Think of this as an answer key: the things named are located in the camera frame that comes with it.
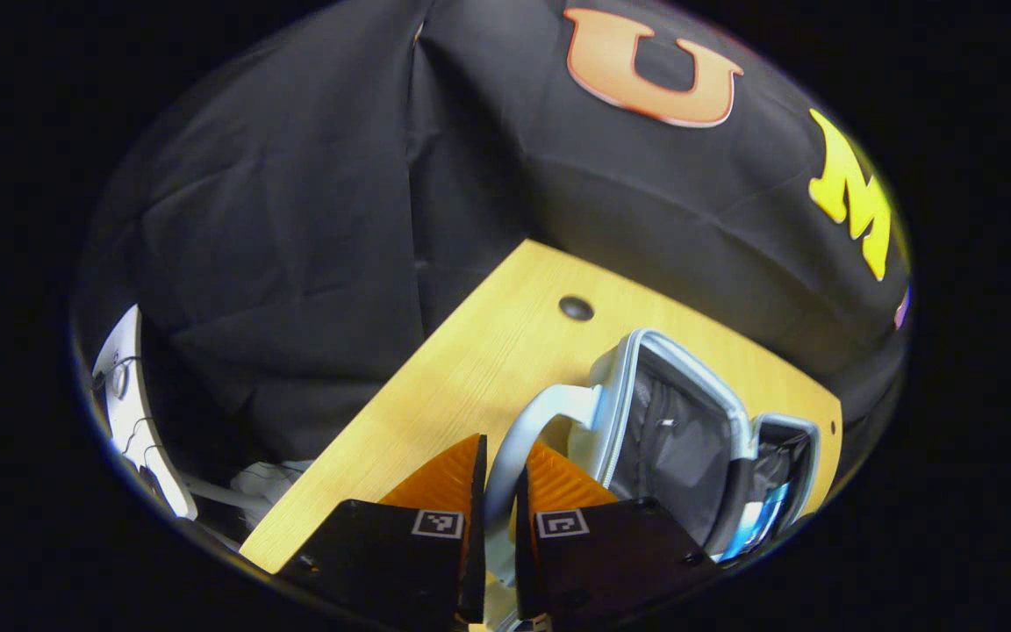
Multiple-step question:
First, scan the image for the light blue suitcase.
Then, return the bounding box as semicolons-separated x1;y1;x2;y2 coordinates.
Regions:
481;328;823;632

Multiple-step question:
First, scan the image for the white pipe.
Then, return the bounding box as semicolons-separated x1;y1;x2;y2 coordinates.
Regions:
176;472;271;514

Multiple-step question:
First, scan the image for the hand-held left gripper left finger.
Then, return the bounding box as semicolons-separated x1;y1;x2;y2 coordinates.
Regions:
281;433;490;629

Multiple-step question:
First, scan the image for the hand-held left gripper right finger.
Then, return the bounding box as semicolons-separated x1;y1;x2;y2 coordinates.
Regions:
513;439;722;629

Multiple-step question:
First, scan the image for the black backdrop cloth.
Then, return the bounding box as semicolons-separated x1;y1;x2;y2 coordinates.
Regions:
75;0;914;492

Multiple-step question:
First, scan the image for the white crumpled bag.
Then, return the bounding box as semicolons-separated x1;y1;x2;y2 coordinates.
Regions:
230;458;316;510

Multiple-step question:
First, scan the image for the blue capped clear bottle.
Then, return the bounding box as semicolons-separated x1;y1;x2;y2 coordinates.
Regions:
721;500;766;562

